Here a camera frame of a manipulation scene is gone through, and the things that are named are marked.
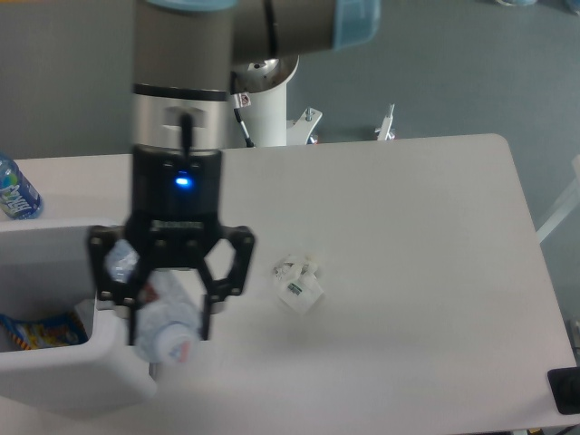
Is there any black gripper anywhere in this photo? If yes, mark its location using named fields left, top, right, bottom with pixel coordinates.
left=86, top=144, right=256, bottom=345

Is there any clear plastic water bottle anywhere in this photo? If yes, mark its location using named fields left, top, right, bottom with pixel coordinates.
left=104, top=239, right=204, bottom=366

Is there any white plastic wrapper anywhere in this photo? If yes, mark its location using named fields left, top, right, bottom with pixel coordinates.
left=272, top=255, right=324, bottom=315

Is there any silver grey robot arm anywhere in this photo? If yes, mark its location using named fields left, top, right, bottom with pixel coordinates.
left=87, top=1, right=381, bottom=344

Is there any white trash can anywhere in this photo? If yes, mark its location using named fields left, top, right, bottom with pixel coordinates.
left=1, top=218, right=157, bottom=411

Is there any colourful snack wrapper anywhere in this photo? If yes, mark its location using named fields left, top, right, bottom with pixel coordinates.
left=1, top=312, right=89, bottom=351

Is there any blue labelled drink bottle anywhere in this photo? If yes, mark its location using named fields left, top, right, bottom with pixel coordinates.
left=1, top=153, right=44, bottom=220

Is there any black device at table edge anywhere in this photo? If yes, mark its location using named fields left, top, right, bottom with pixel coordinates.
left=547, top=367, right=580, bottom=415

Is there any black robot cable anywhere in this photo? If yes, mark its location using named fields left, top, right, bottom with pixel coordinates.
left=228, top=71, right=256, bottom=149

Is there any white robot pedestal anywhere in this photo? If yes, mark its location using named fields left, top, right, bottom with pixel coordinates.
left=226, top=56, right=398, bottom=149

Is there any white frame leg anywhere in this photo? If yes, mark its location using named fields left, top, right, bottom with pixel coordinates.
left=536, top=155, right=579, bottom=244

